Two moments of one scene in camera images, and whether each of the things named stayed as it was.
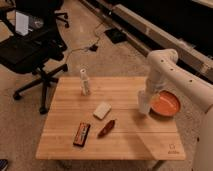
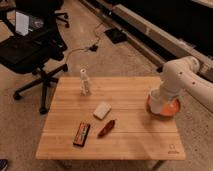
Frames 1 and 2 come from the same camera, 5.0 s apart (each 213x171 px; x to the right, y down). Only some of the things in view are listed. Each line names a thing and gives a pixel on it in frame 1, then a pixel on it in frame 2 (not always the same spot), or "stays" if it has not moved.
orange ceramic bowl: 164,104 stays
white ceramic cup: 144,101 to 155,99
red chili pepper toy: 106,129 stays
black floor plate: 115,35 stays
